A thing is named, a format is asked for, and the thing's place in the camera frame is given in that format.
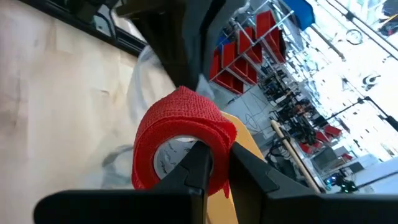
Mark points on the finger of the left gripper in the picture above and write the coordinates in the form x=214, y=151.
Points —
x=168, y=37
x=205, y=25

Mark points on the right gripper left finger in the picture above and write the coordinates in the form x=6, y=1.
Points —
x=124, y=208

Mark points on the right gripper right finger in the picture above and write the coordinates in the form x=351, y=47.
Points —
x=311, y=211

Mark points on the clear plastic zip bag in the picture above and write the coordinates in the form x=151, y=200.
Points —
x=146, y=81

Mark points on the red bandage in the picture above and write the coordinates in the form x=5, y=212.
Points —
x=183, y=112

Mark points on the black equipment with green lights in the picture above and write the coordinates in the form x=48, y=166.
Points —
x=342, y=183

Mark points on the red tilted storage bin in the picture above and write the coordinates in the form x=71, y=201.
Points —
x=248, y=43
x=236, y=62
x=270, y=31
x=224, y=79

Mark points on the long wooden rod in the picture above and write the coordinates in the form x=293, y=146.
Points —
x=295, y=155

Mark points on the metal shelf rack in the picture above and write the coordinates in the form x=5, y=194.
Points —
x=267, y=37

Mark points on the blue storage crate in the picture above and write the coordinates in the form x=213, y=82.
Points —
x=300, y=12

